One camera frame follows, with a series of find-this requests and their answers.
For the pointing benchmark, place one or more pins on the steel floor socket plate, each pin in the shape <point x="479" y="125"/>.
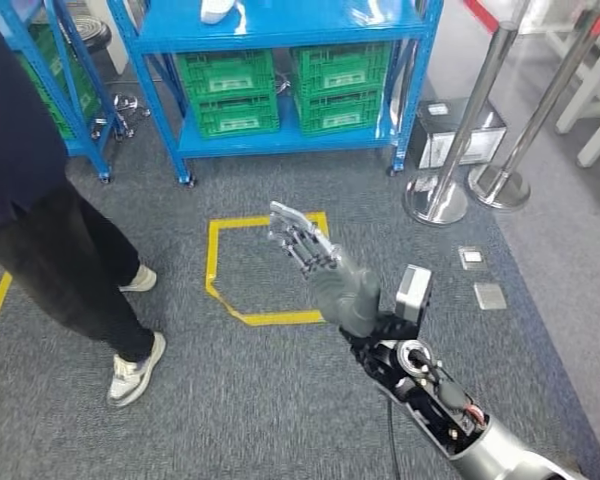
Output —
<point x="490" y="297"/>
<point x="472" y="258"/>

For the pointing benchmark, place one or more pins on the blue metal shelf rack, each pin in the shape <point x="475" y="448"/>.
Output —
<point x="280" y="23"/>
<point x="80" y="147"/>

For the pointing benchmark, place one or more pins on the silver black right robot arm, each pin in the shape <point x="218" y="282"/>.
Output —
<point x="490" y="457"/>

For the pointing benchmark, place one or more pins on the white plastic shell part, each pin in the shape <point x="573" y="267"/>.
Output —
<point x="217" y="10"/>

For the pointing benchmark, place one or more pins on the white bench frame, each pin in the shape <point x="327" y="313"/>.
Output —
<point x="595" y="86"/>

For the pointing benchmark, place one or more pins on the yellow floor tape square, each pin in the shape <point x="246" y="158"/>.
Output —
<point x="212" y="265"/>

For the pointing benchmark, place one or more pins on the black flat board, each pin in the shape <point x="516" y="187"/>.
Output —
<point x="430" y="132"/>

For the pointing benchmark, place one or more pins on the person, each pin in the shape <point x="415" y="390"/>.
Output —
<point x="55" y="265"/>

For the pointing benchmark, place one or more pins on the green plastic crate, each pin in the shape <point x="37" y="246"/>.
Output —
<point x="55" y="63"/>
<point x="224" y="73"/>
<point x="235" y="116"/>
<point x="338" y="112"/>
<point x="340" y="66"/>

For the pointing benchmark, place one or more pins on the black round stool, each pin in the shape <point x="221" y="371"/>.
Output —
<point x="92" y="33"/>

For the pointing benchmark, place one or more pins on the chrome barrier stanchion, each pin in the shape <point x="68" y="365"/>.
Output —
<point x="500" y="189"/>

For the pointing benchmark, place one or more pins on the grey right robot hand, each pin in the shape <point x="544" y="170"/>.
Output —
<point x="340" y="285"/>

